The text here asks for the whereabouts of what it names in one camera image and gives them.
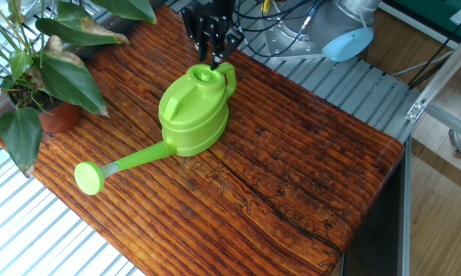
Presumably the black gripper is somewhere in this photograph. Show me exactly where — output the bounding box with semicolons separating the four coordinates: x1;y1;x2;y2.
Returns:
181;0;245;71

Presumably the green plastic watering can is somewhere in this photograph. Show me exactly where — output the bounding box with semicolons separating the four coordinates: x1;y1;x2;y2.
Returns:
74;61;238;196

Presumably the green leafy plant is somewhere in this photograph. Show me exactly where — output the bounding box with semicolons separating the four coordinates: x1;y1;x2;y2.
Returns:
0;0;157;179

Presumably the terracotta plant pot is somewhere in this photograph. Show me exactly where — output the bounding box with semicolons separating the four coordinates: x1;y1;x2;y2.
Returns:
7;86;81;134

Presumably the silver robot mounting plate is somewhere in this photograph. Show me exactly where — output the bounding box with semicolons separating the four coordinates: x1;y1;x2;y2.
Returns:
262;7;331;61

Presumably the wood grain board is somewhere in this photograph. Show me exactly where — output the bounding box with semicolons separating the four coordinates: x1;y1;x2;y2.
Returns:
0;5;406;276

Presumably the green board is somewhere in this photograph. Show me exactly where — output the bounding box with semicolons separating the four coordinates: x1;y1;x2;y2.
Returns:
390;0;461;39

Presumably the black cable with grey sleeve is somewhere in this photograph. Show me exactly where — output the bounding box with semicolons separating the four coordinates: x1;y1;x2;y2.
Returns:
233;0;327;58

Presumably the black floor cable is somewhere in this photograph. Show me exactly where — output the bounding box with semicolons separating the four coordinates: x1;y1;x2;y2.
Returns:
408;7;461;90

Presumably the aluminium profile frame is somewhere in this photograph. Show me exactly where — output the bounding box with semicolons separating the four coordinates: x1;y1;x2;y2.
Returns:
400;22;461;276

